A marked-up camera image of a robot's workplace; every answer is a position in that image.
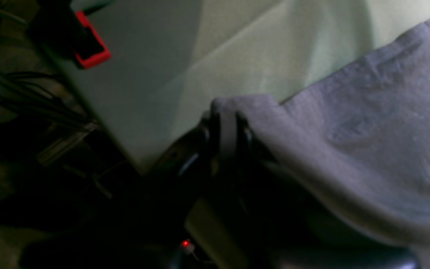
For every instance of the grey t-shirt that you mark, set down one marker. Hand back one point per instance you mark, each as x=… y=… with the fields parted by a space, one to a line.
x=359 y=140

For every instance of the red black clamp centre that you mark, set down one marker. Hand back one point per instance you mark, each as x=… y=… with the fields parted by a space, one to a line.
x=69 y=34

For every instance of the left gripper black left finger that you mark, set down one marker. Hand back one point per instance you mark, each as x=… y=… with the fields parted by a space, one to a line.
x=179 y=178

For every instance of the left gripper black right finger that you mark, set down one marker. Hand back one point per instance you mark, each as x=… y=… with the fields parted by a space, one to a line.
x=292 y=229

